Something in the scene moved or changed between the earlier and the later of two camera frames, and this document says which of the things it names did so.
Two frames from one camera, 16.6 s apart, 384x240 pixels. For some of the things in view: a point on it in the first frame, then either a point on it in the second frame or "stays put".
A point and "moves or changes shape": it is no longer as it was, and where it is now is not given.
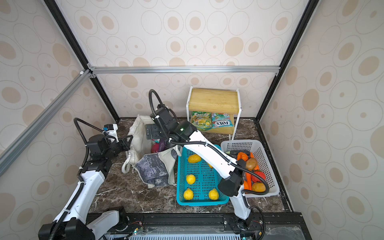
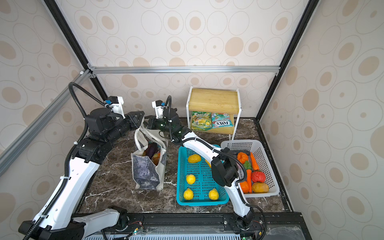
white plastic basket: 254,146 stays put
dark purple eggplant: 163,145 -> 152,148
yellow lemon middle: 190,179 stays put
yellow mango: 194,158 stays put
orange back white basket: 242,155 stays put
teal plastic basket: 197,180 stays put
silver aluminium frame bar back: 181,69 stays put
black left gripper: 126,145 -> 134,119
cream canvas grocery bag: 154,169 moves or changes shape
